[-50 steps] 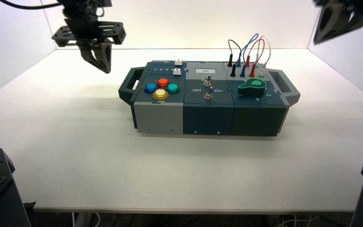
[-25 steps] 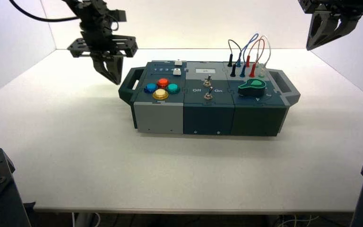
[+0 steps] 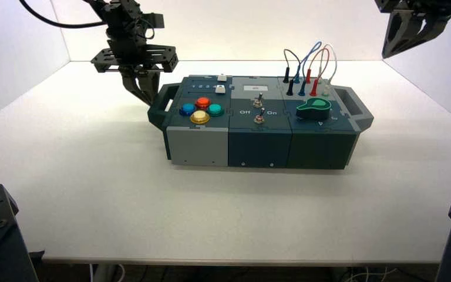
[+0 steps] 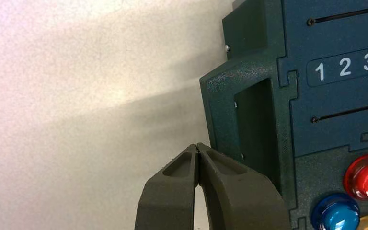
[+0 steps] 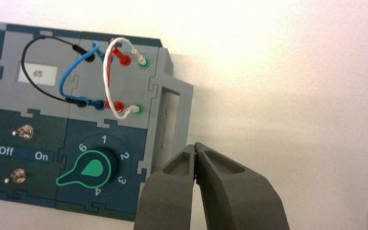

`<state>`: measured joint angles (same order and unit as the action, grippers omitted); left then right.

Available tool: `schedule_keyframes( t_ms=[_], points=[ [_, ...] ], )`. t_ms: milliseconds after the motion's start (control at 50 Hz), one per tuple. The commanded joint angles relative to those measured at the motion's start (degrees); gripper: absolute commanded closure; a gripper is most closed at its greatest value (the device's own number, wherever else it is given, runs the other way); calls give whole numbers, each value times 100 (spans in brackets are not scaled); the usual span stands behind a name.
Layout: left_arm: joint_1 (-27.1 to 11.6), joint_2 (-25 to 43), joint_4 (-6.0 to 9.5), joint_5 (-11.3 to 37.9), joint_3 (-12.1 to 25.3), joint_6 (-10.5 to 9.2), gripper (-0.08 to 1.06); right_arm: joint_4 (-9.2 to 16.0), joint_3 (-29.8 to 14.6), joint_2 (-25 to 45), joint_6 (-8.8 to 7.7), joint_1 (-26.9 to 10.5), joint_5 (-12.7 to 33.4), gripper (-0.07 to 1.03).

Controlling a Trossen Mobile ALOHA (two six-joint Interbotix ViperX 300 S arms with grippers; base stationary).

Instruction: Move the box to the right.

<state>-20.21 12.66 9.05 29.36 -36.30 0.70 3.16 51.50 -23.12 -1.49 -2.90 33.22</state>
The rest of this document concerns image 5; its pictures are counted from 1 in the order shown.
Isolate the black jumper cable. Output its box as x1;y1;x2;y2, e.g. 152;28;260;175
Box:
20;34;96;109

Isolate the red jumper cable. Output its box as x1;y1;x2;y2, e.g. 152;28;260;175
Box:
103;38;132;114

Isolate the blue grey task board box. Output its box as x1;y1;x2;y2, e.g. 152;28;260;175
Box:
0;20;194;222

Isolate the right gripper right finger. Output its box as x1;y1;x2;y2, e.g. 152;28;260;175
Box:
195;142;290;230

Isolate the white number label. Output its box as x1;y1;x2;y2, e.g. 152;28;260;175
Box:
18;62;58;86

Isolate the black green rotary knob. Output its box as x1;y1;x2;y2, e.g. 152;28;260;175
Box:
55;146;119;188

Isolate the white jumper cable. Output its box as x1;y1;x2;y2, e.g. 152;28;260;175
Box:
102;37;150;120

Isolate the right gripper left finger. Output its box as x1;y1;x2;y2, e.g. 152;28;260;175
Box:
133;144;197;230

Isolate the silver toggle switch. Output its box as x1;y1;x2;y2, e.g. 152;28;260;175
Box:
4;169;27;185
11;125;35;140

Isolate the blue jumper cable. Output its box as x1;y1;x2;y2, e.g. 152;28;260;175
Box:
58;40;113;111

